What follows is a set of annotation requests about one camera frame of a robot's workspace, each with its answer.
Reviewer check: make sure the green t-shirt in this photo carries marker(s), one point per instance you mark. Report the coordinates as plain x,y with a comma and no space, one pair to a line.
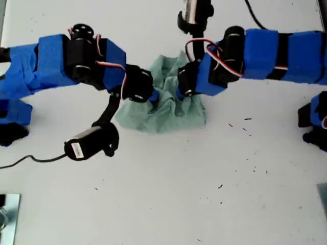
166,120

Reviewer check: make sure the steel plate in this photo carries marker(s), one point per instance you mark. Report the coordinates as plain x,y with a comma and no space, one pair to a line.
9,219

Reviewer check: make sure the black camera stalk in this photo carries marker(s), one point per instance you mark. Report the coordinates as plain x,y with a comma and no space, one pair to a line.
108,112
198,47

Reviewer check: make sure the black camera box white label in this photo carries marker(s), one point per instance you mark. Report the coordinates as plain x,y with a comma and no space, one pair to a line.
89,143
195,12

